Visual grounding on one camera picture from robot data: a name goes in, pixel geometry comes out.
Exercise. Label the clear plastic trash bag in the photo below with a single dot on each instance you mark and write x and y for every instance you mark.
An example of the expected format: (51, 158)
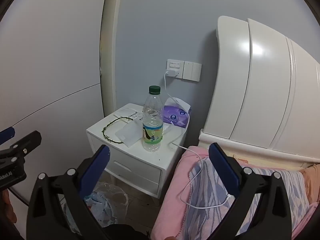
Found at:
(110, 200)

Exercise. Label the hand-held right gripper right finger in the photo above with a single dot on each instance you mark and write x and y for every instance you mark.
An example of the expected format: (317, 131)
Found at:
(222, 166)

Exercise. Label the clear plastic water bottle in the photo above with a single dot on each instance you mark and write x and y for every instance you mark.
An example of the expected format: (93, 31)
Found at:
(151, 135)

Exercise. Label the cream wardrobe frame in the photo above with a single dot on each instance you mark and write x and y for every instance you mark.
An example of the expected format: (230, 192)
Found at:
(111, 42)

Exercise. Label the purple tissue pack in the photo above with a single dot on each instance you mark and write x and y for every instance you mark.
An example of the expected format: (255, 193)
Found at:
(175, 117)

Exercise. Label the person's left hand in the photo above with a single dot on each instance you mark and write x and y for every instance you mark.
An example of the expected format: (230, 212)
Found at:
(6, 208)

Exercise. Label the clear bubble mailer bag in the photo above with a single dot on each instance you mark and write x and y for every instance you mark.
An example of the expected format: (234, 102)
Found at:
(130, 135)

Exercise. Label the pink blanket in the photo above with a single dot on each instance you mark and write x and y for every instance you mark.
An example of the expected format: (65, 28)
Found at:
(172, 205)

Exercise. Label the white phone charger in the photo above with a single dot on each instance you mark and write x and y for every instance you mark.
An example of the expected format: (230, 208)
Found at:
(171, 73)

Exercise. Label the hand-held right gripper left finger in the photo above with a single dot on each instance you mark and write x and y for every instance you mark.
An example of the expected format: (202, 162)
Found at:
(96, 166)

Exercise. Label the white wall socket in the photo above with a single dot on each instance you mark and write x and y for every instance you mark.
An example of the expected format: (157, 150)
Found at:
(175, 64)

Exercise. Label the white nightstand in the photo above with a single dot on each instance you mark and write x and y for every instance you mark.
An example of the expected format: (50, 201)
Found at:
(140, 161)

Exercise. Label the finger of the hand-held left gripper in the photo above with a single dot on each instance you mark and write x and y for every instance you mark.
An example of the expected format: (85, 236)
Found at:
(27, 142)
(7, 134)

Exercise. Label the white light switch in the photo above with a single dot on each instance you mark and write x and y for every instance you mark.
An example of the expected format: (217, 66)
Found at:
(192, 70)

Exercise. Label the orange pillow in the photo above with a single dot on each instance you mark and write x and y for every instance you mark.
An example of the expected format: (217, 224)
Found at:
(313, 180)

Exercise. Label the white bed headboard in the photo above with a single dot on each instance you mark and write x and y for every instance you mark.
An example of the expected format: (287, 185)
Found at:
(262, 80)

